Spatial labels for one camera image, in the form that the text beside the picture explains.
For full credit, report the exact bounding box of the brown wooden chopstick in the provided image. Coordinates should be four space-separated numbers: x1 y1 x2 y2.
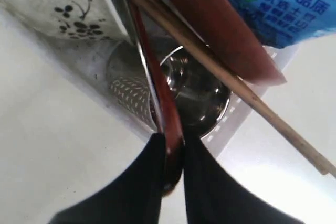
102 0 211 49
132 0 335 175

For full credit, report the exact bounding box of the dark red wooden spoon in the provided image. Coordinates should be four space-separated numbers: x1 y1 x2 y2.
129 2 184 196

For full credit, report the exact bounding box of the brown wooden bowl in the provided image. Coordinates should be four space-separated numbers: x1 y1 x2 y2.
170 0 286 86

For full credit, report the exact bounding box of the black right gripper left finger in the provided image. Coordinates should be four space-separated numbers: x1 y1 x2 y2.
50 133 165 223

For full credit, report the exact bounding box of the silver table knife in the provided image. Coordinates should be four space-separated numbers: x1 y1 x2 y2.
123 0 163 132

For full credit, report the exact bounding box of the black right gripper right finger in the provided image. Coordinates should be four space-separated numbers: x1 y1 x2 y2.
184 131 301 223

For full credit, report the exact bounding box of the stainless steel cup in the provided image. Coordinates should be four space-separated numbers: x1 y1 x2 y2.
107 37 230 138

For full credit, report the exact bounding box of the grey floral ceramic bowl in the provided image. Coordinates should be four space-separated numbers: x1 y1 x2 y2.
1 0 129 40

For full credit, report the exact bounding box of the blue snack packet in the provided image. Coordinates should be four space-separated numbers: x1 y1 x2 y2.
229 0 335 48

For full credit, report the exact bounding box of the white perforated plastic basket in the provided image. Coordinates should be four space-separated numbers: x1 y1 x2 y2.
1 10 335 223

